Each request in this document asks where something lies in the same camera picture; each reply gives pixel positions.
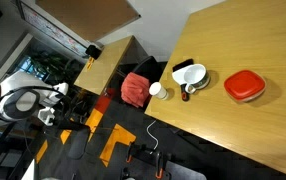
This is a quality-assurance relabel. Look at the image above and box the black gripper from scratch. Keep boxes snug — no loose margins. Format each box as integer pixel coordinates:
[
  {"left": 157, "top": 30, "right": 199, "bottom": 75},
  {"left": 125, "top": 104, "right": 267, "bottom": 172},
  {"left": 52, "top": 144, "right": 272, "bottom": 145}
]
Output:
[{"left": 51, "top": 116, "right": 91, "bottom": 133}]

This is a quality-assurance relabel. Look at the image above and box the red square plastic lid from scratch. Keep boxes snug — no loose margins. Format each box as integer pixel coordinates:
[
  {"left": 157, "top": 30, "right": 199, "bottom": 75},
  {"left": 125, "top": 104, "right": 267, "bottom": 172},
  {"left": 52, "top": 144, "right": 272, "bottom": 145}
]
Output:
[{"left": 223, "top": 69, "right": 267, "bottom": 101}]

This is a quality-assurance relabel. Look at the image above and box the small glass jar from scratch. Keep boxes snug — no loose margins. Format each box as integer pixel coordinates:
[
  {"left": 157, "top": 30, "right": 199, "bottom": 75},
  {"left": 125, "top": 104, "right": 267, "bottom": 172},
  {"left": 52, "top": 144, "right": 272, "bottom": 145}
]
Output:
[{"left": 229, "top": 84, "right": 268, "bottom": 103}]

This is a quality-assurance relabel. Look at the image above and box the white paper cup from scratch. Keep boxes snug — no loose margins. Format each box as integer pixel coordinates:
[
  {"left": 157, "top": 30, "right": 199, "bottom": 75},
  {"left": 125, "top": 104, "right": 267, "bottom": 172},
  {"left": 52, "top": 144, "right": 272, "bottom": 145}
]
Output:
[{"left": 148, "top": 81, "right": 170, "bottom": 101}]

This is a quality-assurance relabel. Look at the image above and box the green potted plant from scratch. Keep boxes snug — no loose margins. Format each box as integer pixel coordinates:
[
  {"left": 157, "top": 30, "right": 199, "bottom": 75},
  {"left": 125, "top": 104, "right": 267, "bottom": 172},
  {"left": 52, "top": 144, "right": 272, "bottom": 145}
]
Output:
[{"left": 29, "top": 49, "right": 84, "bottom": 84}]

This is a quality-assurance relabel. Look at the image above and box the small orange object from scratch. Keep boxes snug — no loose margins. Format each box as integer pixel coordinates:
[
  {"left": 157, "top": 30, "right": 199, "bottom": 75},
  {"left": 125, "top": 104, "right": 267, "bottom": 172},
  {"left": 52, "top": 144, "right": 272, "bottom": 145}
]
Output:
[{"left": 86, "top": 57, "right": 95, "bottom": 70}]

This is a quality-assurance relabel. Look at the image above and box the small wooden desk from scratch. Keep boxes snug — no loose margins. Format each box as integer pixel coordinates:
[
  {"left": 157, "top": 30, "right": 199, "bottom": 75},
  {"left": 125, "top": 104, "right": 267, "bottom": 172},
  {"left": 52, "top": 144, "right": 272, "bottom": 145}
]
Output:
[{"left": 73, "top": 35, "right": 135, "bottom": 97}]

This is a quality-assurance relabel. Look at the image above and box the red-orange cloth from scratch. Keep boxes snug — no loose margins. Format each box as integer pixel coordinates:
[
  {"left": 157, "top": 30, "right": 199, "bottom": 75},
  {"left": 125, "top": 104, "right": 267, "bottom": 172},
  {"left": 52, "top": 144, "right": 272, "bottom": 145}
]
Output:
[{"left": 120, "top": 72, "right": 151, "bottom": 108}]

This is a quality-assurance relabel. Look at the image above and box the black device on desk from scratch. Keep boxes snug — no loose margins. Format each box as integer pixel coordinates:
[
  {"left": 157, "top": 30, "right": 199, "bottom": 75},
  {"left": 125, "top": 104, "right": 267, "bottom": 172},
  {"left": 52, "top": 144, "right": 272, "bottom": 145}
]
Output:
[{"left": 84, "top": 44, "right": 103, "bottom": 61}]

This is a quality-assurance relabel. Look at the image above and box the framed whiteboard poster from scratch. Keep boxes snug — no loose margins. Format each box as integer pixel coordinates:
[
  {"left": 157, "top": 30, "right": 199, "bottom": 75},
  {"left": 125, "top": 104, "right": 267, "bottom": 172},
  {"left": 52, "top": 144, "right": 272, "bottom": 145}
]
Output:
[{"left": 16, "top": 0, "right": 91, "bottom": 58}]

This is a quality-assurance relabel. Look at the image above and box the black office chair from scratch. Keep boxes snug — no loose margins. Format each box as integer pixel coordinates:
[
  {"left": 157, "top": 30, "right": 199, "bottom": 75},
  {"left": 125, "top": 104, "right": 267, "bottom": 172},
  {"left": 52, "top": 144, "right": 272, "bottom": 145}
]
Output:
[{"left": 116, "top": 55, "right": 164, "bottom": 111}]

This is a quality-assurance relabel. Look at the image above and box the framed cork board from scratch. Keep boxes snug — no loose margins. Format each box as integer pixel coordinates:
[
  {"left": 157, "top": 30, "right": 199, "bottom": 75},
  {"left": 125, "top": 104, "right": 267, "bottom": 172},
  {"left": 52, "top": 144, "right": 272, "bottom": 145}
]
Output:
[{"left": 34, "top": 0, "right": 141, "bottom": 43}]

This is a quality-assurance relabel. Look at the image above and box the dark grey base board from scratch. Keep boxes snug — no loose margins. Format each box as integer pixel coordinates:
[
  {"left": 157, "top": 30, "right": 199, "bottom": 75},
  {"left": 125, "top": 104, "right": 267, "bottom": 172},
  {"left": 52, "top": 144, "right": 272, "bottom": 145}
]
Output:
[{"left": 162, "top": 160, "right": 208, "bottom": 180}]

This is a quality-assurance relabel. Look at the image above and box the white mug with green band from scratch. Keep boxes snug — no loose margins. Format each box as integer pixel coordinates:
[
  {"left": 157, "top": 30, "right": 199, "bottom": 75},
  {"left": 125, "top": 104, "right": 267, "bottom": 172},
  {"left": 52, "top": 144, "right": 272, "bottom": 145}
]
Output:
[{"left": 184, "top": 63, "right": 211, "bottom": 95}]

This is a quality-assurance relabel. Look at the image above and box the black clamp with orange handle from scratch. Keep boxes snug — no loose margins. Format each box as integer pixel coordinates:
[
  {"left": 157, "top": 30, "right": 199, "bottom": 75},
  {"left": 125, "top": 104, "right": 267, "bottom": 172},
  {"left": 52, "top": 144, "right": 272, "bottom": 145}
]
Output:
[
  {"left": 125, "top": 141, "right": 138, "bottom": 164},
  {"left": 153, "top": 151, "right": 166, "bottom": 180}
]

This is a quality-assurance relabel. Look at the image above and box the white cable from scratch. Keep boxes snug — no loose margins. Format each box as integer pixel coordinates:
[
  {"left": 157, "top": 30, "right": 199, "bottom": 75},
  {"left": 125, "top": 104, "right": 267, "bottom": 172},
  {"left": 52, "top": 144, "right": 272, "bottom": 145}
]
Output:
[{"left": 146, "top": 119, "right": 160, "bottom": 153}]

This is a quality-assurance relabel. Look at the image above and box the white dustpan with red-black handle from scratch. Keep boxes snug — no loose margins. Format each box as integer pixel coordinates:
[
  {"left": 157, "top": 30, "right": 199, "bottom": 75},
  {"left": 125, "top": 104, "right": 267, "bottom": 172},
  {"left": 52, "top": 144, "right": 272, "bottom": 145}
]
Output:
[{"left": 171, "top": 64, "right": 197, "bottom": 102}]

